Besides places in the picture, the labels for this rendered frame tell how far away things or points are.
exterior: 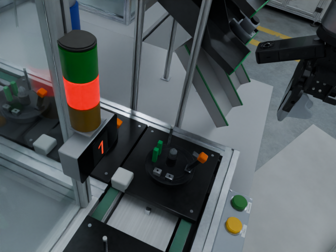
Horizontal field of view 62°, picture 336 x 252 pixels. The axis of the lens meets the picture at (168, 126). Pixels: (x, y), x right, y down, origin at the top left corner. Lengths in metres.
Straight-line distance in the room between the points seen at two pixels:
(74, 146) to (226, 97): 0.63
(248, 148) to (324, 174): 0.28
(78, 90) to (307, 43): 0.38
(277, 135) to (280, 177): 1.50
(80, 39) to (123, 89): 0.81
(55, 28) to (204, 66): 0.62
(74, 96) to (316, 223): 0.82
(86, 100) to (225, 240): 0.49
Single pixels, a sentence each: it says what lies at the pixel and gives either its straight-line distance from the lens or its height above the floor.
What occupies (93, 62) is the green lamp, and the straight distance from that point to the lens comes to 0.40.
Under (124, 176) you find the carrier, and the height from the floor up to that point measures 0.99.
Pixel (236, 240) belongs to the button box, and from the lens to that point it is 0.75.
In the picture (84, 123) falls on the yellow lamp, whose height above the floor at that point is 1.28.
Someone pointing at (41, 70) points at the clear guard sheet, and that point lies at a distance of 0.41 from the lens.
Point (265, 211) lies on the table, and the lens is 0.95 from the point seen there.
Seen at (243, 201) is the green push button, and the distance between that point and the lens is 0.80.
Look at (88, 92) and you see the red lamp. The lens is 0.42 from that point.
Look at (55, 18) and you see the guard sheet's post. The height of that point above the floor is 1.44.
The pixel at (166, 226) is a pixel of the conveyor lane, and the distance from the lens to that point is 0.77.
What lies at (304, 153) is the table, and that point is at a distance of 1.18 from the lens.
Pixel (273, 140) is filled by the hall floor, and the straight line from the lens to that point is 2.47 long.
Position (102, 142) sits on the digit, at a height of 1.21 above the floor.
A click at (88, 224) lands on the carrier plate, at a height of 0.97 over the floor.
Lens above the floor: 1.61
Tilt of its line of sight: 46 degrees down
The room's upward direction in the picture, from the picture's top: 11 degrees clockwise
